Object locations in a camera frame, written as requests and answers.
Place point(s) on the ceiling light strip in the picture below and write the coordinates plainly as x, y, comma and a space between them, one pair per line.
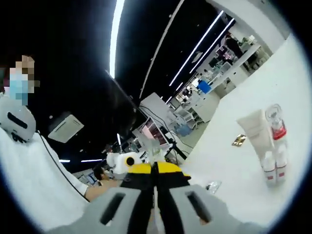
212, 45
196, 48

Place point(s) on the black tripod stand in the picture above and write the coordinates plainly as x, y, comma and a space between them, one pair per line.
178, 150

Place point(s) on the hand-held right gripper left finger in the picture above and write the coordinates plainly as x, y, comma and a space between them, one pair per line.
136, 195

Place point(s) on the white skincare tube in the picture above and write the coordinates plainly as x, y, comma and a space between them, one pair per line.
256, 136

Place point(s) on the ceiling air vent panel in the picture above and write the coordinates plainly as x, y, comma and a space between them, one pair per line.
65, 126

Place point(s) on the gold foil skincare packet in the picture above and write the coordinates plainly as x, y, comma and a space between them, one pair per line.
239, 140

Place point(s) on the blue water jugs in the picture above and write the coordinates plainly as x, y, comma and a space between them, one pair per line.
183, 130

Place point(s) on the blue bin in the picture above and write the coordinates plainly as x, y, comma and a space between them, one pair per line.
204, 87

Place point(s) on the white chest device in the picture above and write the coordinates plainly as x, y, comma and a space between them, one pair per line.
29, 119

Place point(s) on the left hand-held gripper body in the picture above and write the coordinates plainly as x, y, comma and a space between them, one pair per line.
119, 161

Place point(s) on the white lab counter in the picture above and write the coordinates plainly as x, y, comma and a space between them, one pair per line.
207, 107

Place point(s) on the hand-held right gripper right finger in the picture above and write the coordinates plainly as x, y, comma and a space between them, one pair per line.
175, 195

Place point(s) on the wide ceiling light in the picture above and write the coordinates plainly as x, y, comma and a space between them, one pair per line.
115, 36

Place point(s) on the red collar skincare spray bottle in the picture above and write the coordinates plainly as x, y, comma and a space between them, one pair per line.
279, 131

